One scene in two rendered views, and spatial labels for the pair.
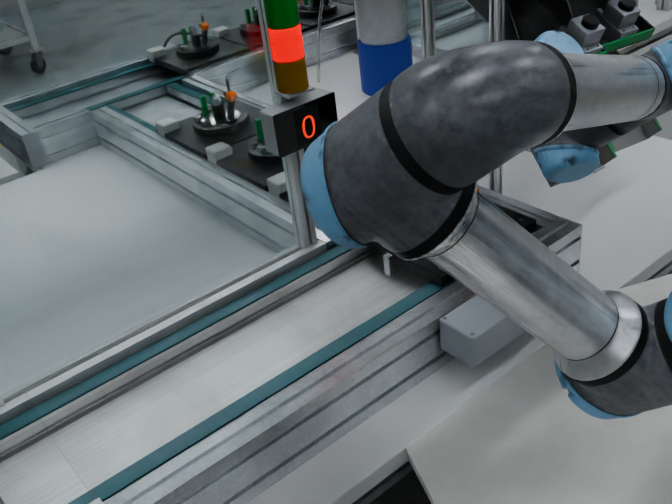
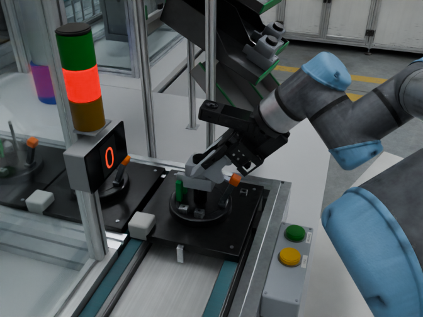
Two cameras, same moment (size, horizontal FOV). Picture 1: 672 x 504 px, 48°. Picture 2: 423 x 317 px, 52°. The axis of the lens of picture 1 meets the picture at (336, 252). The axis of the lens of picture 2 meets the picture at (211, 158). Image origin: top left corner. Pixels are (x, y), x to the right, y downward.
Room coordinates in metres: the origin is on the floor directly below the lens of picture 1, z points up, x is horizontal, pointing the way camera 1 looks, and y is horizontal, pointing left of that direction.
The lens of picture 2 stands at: (0.54, 0.24, 1.60)
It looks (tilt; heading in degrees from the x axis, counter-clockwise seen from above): 33 degrees down; 323
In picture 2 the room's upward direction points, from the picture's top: straight up
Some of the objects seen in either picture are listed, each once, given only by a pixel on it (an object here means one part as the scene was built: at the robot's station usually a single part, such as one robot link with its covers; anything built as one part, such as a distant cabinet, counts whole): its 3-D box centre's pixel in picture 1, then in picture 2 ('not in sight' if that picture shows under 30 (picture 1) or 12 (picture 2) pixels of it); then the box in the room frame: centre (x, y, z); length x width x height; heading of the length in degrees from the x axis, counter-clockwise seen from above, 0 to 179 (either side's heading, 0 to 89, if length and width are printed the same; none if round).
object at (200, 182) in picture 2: not in sight; (195, 170); (1.17, -0.18, 1.07); 0.08 x 0.04 x 0.07; 36
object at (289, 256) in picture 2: not in sight; (289, 257); (0.93, -0.25, 0.96); 0.04 x 0.04 x 0.02
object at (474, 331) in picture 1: (501, 311); (288, 268); (0.93, -0.25, 0.93); 0.21 x 0.07 x 0.06; 125
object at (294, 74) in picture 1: (291, 73); (87, 111); (1.14, 0.03, 1.28); 0.05 x 0.05 x 0.05
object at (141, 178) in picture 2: not in sight; (97, 171); (1.37, -0.04, 1.01); 0.24 x 0.24 x 0.13; 35
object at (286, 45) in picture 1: (286, 41); (82, 80); (1.14, 0.03, 1.33); 0.05 x 0.05 x 0.05
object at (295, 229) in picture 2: not in sight; (295, 234); (0.97, -0.30, 0.96); 0.04 x 0.04 x 0.02
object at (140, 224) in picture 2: not in sight; (141, 226); (1.18, -0.05, 0.97); 0.05 x 0.05 x 0.04; 35
